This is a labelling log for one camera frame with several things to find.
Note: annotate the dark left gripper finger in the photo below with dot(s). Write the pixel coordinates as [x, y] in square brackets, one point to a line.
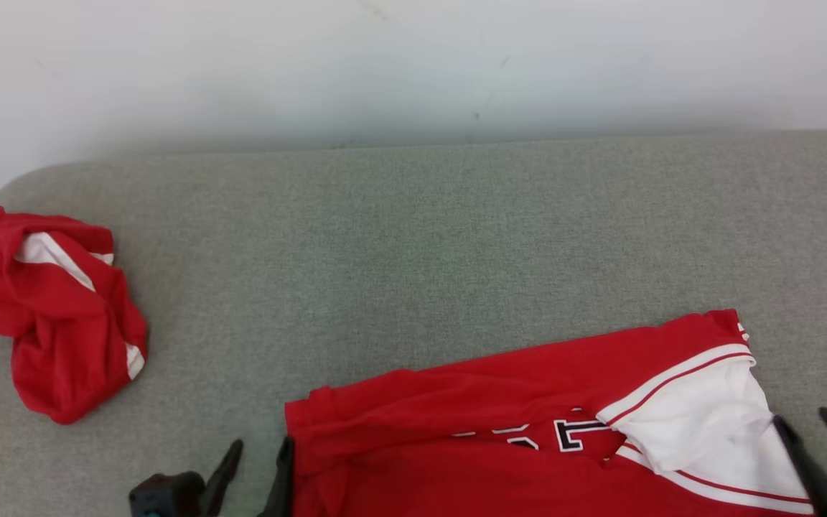
[283, 481]
[223, 477]

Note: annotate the red white jersey garment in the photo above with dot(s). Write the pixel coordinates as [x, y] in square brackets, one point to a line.
[456, 402]
[54, 330]

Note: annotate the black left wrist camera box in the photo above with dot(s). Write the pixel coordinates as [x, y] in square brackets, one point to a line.
[166, 495]

